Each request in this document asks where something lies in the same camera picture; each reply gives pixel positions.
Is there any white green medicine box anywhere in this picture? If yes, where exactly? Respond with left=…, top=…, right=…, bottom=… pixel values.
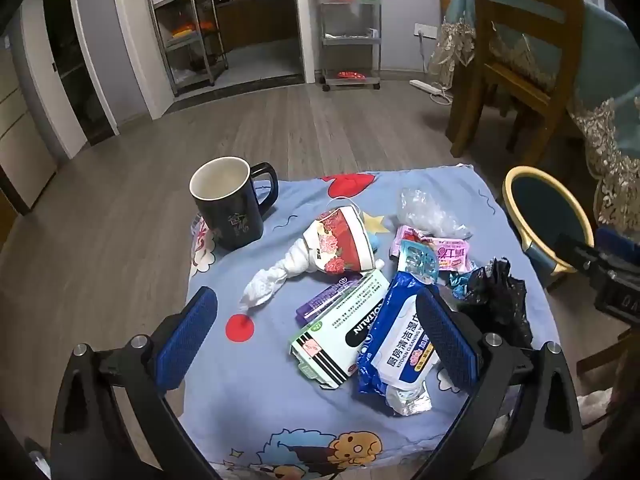
left=289, top=269, right=391, bottom=390

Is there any blue bin with yellow rim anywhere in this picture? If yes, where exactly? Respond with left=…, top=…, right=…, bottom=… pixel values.
left=501, top=165, right=596, bottom=276

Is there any clear plastic bag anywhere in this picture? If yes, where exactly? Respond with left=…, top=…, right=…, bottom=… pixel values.
left=397, top=187, right=473, bottom=241

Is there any wooden kitchen cabinet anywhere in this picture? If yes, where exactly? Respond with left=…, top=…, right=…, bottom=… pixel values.
left=215, top=0, right=301, bottom=53

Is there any black plastic bag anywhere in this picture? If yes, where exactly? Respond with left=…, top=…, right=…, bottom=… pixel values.
left=457, top=257, right=533, bottom=348

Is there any white cabinet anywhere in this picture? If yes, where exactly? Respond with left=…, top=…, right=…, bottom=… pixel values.
left=0, top=35, right=58, bottom=216

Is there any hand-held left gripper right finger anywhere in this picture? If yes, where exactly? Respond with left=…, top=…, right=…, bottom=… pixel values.
left=415, top=286, right=586, bottom=480

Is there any red floral paper cup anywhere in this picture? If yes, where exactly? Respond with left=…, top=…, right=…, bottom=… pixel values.
left=302, top=199, right=386, bottom=276

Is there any wooden chair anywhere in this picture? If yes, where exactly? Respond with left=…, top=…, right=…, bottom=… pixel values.
left=447, top=0, right=586, bottom=166

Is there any pink snack wrapper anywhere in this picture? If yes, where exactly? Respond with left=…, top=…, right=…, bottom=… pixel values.
left=390, top=224, right=476, bottom=273

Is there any white power strip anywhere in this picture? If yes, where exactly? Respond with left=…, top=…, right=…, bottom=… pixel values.
left=409, top=79, right=453, bottom=97

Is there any twisted white tissue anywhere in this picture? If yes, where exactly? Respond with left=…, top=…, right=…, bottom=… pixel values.
left=239, top=237, right=321, bottom=318

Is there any grey rolling cart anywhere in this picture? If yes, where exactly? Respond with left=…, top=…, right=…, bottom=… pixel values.
left=312, top=0, right=383, bottom=92

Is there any blue cartoon printed blanket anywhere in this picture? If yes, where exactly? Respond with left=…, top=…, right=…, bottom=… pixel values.
left=182, top=162, right=561, bottom=480

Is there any purple packet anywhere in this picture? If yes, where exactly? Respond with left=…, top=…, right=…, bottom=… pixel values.
left=295, top=280, right=361, bottom=326

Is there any black mug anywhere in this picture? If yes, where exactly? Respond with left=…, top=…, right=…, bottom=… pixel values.
left=189, top=156, right=279, bottom=251

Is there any cyan candy wrapper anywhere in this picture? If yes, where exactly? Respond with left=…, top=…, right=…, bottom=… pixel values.
left=447, top=270, right=473, bottom=298

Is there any teal lace-trimmed tablecloth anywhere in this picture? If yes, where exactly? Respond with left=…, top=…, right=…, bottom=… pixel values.
left=430, top=0, right=640, bottom=233

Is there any blue wet wipe packet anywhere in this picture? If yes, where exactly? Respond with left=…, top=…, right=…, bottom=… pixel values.
left=356, top=271, right=451, bottom=417

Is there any metal shelf rack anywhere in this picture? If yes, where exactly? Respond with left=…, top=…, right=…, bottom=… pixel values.
left=142, top=0, right=230, bottom=97

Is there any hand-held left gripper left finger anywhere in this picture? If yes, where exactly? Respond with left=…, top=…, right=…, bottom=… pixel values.
left=50, top=286, right=221, bottom=480

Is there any teal blister pack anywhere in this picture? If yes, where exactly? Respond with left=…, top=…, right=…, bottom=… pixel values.
left=400, top=239, right=441, bottom=286

